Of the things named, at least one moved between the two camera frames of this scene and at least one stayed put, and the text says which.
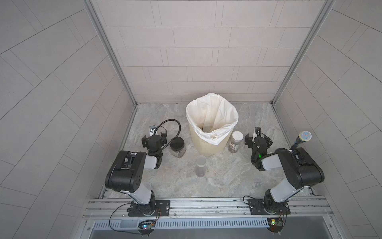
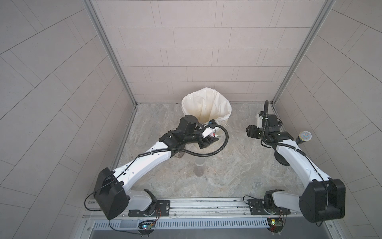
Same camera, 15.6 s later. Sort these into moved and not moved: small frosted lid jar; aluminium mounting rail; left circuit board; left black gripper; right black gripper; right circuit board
Moved: right black gripper; left black gripper
Not moved: left circuit board; aluminium mounting rail; small frosted lid jar; right circuit board
